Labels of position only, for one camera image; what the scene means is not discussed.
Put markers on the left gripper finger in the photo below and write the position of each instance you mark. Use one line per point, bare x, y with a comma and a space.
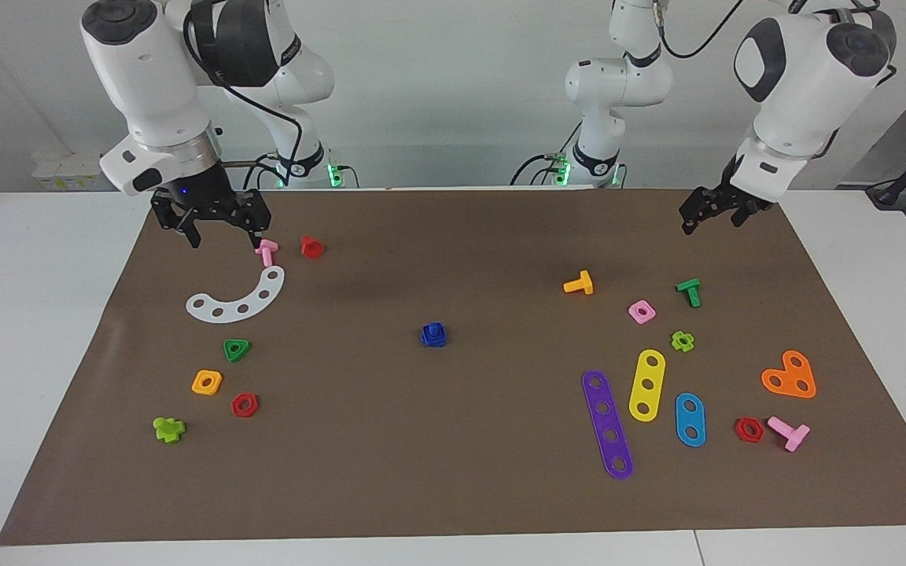
738, 218
688, 226

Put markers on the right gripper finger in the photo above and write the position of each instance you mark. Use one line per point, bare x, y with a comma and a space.
256, 237
193, 236

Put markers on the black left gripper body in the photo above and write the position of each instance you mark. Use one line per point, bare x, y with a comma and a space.
716, 203

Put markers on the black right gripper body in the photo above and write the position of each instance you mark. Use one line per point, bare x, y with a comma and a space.
205, 196

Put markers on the blue square toy nut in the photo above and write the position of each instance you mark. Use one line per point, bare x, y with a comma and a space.
433, 329

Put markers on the blue triangle toy screw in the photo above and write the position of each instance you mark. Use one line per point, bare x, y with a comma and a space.
433, 343

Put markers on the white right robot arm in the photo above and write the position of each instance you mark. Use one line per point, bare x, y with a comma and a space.
146, 71

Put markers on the small pink toy screw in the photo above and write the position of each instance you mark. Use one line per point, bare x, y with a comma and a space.
267, 255

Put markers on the red toy screw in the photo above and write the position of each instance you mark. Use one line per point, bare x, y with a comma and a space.
311, 247

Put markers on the green toy screw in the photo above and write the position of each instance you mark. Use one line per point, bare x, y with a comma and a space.
690, 291

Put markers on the pink square toy nut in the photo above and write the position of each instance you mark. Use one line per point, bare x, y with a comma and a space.
632, 312

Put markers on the green triangle toy nut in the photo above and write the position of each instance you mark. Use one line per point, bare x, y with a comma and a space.
242, 346

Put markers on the lime flower toy nut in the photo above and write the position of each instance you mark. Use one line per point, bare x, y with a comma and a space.
675, 339

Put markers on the orange toy screw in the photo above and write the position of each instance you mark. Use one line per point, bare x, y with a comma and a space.
581, 283

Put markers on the orange square toy nut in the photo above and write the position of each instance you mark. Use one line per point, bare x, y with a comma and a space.
198, 384

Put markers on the red hexagon toy nut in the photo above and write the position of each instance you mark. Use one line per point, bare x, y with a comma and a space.
236, 406
739, 431

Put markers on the lime cross toy screw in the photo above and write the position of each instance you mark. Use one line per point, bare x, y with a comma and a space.
169, 430

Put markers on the large pink toy screw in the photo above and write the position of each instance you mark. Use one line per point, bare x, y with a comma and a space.
793, 435

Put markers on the white curved holed strip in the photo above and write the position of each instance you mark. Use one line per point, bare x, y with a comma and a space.
230, 313

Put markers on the white box on table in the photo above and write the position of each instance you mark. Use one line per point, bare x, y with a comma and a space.
75, 171

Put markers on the yellow three-hole strip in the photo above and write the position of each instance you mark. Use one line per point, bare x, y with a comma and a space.
648, 373

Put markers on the orange heart holed plate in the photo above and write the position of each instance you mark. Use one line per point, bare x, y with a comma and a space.
791, 376

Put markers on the blue two-hole strip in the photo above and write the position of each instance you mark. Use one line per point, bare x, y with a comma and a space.
690, 419

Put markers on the purple four-hole strip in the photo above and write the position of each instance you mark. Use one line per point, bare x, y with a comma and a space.
605, 422

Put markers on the brown table mat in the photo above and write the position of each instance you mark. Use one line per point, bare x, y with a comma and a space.
453, 424

